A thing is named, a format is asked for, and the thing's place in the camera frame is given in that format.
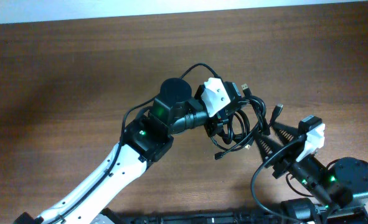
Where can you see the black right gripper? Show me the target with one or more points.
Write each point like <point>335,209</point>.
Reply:
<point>291,153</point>

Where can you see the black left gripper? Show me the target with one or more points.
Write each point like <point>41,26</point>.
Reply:
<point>212,127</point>

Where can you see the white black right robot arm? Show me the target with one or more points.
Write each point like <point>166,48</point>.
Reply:
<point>336,193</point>

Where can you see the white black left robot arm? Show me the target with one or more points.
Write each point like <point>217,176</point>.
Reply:
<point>143,142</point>

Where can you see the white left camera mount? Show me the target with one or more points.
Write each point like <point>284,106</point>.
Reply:
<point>214,96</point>

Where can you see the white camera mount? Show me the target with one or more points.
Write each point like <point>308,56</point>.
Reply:
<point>314,141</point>
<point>214,96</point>

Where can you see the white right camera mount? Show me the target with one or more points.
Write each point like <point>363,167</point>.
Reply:
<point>314,141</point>

